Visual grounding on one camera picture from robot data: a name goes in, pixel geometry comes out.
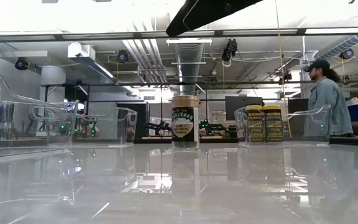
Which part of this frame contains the tan lid furikake jar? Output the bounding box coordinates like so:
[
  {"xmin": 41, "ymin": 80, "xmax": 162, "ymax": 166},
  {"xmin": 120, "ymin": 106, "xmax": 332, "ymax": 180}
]
[{"xmin": 171, "ymin": 95, "xmax": 201, "ymax": 151}]

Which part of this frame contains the yellow lid spice jar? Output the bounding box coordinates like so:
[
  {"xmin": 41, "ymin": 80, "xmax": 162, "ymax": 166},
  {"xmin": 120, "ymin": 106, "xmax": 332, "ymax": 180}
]
[
  {"xmin": 263, "ymin": 104, "xmax": 283, "ymax": 144},
  {"xmin": 245, "ymin": 105, "xmax": 265, "ymax": 144}
]

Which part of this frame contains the black monitor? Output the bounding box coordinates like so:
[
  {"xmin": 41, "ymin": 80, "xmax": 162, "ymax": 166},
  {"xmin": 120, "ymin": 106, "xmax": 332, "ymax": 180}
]
[{"xmin": 224, "ymin": 95, "xmax": 264, "ymax": 121}]

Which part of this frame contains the white ceiling unit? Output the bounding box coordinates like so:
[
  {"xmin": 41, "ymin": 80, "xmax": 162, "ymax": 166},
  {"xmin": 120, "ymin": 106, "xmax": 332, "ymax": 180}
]
[{"xmin": 67, "ymin": 42, "xmax": 96, "ymax": 60}]

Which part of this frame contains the white round column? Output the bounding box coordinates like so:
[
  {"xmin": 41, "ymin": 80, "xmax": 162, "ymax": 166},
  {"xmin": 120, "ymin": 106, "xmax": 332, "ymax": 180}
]
[{"xmin": 301, "ymin": 63, "xmax": 329, "ymax": 100}]

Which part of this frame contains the person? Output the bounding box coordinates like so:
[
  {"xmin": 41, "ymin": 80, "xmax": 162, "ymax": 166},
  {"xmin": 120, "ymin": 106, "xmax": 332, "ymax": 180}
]
[{"xmin": 302, "ymin": 58, "xmax": 354, "ymax": 138}]

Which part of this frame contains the clear plastic bin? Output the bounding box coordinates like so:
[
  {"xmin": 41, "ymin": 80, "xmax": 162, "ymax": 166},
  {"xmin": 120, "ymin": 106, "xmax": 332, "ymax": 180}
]
[
  {"xmin": 70, "ymin": 106, "xmax": 139, "ymax": 149},
  {"xmin": 234, "ymin": 105, "xmax": 333, "ymax": 147},
  {"xmin": 0, "ymin": 68, "xmax": 80, "ymax": 160}
]

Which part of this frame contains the overhead frame bar with lights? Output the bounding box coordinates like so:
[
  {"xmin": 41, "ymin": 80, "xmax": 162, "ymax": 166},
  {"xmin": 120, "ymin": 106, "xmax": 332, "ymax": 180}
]
[{"xmin": 0, "ymin": 27, "xmax": 358, "ymax": 43}]

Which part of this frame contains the black camera on bracket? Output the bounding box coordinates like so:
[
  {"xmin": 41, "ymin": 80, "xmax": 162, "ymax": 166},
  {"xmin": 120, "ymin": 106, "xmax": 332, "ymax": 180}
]
[{"xmin": 221, "ymin": 38, "xmax": 239, "ymax": 63}]

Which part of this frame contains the grey corrugated ceiling duct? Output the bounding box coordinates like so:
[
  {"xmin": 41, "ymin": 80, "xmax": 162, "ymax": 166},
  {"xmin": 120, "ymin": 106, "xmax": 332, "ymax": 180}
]
[{"xmin": 174, "ymin": 42, "xmax": 205, "ymax": 96}]

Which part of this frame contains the black ceiling-hung camera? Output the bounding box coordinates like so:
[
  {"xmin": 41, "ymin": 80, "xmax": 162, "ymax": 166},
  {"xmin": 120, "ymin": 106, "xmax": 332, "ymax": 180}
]
[
  {"xmin": 14, "ymin": 57, "xmax": 30, "ymax": 71},
  {"xmin": 339, "ymin": 49, "xmax": 355, "ymax": 60},
  {"xmin": 116, "ymin": 49, "xmax": 129, "ymax": 65}
]

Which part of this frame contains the yellow hanging cord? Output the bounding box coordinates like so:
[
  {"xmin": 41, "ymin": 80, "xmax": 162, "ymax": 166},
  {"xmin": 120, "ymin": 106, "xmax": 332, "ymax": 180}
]
[{"xmin": 274, "ymin": 0, "xmax": 293, "ymax": 139}]

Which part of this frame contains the spiral ceiling duct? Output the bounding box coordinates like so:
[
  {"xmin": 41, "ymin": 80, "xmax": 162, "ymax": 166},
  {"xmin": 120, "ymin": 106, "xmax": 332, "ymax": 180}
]
[{"xmin": 313, "ymin": 14, "xmax": 358, "ymax": 62}]

